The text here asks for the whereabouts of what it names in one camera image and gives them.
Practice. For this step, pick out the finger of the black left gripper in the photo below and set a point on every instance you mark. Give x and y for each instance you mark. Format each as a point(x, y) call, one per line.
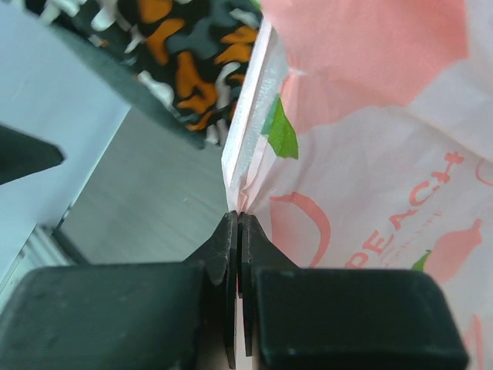
point(22, 155)

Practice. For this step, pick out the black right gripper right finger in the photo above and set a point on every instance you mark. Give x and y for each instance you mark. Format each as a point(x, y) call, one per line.
point(305, 318)

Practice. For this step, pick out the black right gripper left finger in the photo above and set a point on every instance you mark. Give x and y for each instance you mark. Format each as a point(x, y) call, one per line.
point(167, 315)

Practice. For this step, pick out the pink peach plastic bag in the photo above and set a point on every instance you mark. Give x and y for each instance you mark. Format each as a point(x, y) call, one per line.
point(363, 138)

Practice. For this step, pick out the zebra pattern cloth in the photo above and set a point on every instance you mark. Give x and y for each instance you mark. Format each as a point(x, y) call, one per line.
point(119, 78)

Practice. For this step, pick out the orange camouflage cloth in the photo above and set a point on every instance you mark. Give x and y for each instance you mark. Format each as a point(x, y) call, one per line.
point(192, 56)

